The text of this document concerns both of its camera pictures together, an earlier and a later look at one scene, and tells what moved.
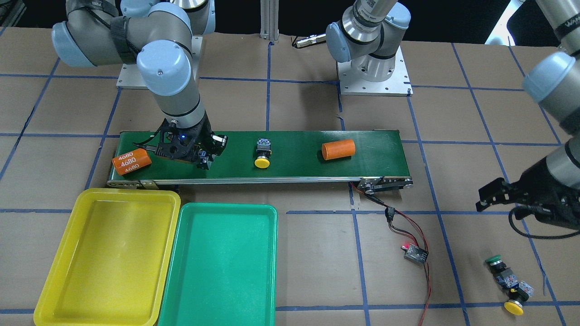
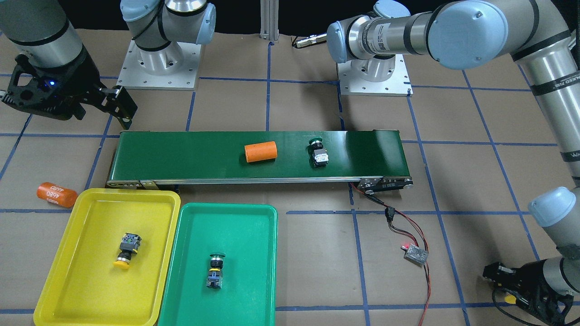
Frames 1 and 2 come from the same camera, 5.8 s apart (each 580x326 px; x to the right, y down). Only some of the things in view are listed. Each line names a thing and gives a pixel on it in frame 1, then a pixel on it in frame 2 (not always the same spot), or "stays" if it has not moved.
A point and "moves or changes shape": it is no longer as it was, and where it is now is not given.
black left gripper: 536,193 -> 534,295
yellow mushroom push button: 263,152 -> 129,245
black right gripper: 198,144 -> 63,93
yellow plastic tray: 113,266 stays
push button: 505,276 moves or changes shape
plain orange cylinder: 339,149 -> 261,151
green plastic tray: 222,268 stays
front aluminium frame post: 269,20 stays
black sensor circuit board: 416,253 stays
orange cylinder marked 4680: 131,161 -> 65,197
